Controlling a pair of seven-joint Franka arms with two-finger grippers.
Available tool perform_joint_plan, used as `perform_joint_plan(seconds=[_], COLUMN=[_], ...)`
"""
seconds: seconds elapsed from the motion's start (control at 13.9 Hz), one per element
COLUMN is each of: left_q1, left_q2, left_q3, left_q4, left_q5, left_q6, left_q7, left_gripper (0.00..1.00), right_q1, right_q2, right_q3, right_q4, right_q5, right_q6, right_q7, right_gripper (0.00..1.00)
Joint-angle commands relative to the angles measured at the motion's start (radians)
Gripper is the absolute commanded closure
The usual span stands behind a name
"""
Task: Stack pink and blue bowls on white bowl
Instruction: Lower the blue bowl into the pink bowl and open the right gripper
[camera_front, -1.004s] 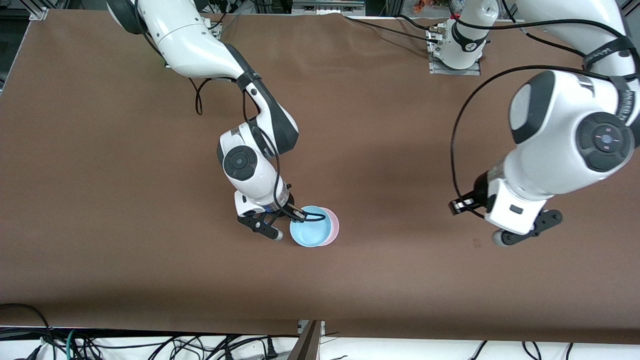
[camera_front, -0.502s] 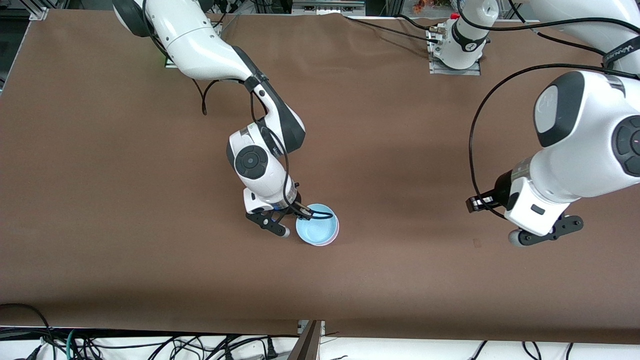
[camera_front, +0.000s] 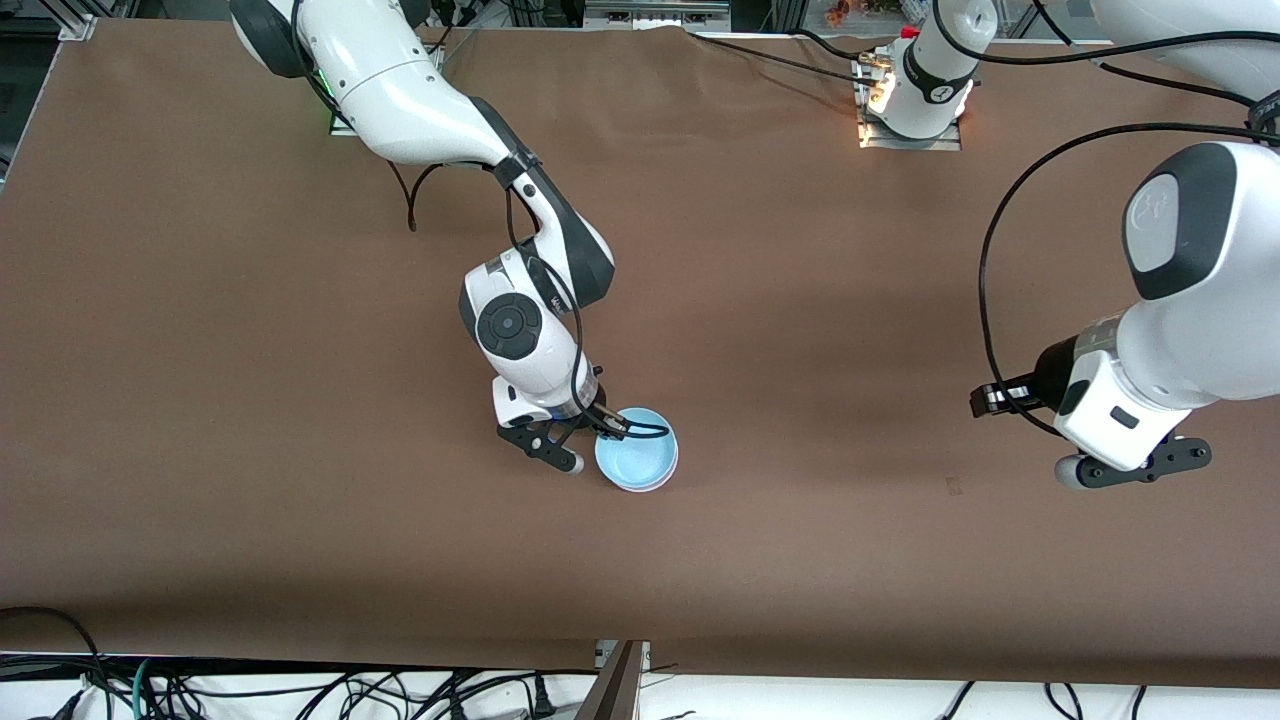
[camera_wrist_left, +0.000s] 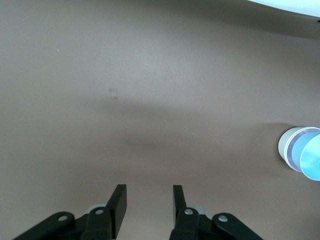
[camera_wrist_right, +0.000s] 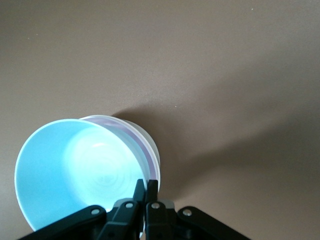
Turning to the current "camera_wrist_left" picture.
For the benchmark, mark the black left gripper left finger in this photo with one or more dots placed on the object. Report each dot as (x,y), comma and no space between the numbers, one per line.
(100,225)

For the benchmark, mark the white bowl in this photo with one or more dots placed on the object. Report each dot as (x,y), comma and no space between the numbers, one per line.
(282,147)

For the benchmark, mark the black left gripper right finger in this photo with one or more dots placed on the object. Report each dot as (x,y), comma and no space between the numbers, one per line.
(190,225)

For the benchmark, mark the pink bowl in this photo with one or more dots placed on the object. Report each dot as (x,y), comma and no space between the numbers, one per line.
(289,153)

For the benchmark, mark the brown table cover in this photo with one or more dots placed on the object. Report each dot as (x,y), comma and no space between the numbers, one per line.
(125,75)

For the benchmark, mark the light blue bowl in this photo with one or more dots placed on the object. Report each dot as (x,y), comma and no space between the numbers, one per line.
(310,160)

